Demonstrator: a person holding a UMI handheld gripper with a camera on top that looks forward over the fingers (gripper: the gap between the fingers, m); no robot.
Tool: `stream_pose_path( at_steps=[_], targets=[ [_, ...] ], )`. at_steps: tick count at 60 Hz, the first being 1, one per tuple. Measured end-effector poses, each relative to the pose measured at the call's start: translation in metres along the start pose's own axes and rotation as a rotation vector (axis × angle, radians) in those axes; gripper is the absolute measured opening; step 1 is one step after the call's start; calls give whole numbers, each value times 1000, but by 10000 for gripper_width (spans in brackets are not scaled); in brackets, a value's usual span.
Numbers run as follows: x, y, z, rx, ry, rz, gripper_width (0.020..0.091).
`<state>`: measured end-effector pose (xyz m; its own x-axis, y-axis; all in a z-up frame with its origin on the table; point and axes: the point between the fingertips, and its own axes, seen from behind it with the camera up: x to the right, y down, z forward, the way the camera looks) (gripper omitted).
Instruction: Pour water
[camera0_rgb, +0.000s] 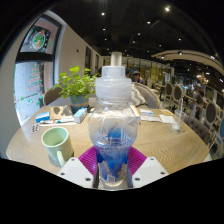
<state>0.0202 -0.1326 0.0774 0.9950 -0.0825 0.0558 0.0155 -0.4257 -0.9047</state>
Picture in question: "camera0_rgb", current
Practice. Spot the white folded leaflet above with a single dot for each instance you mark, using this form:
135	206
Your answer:
151	118

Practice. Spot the light blue white box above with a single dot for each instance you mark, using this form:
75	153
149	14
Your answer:
80	115

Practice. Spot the green potted plant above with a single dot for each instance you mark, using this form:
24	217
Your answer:
76	85

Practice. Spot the group of ceiling spotlights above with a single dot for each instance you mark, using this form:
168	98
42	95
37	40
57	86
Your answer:
167	8

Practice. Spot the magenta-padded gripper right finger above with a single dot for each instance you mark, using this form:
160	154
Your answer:
148	170

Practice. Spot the small white blue box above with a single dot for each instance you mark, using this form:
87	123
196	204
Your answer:
147	112

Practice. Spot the group of oval-backed chairs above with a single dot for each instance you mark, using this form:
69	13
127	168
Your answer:
210	113

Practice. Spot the white round pillar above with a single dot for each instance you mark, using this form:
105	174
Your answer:
116	59

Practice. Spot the window with colourful decals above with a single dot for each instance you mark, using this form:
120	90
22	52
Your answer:
31	80

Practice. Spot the yellow card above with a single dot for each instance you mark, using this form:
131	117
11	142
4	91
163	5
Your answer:
166	112

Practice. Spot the pill blister pack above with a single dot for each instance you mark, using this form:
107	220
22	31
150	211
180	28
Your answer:
35	128

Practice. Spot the grey tufted armchair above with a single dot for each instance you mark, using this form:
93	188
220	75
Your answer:
198	128

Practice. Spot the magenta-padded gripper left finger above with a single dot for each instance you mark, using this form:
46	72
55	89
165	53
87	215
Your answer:
78	171

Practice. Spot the clear blue-labelled drink bottle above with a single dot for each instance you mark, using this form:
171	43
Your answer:
112	133

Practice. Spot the person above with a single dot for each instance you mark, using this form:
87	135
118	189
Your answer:
137	77

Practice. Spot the pale green mug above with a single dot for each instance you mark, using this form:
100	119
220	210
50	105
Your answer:
56	143

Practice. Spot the grey curved sofa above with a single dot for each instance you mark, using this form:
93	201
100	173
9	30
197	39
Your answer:
150	96

